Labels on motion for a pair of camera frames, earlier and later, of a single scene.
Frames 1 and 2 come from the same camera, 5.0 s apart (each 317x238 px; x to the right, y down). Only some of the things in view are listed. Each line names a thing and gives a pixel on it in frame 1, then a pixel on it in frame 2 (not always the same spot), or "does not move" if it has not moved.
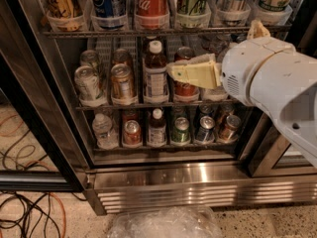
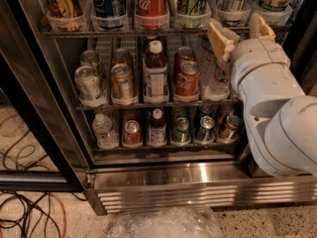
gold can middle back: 121,57 does not move
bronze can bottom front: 230,132 does not move
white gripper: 245,66 -> 258,58
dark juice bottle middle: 156,75 does not move
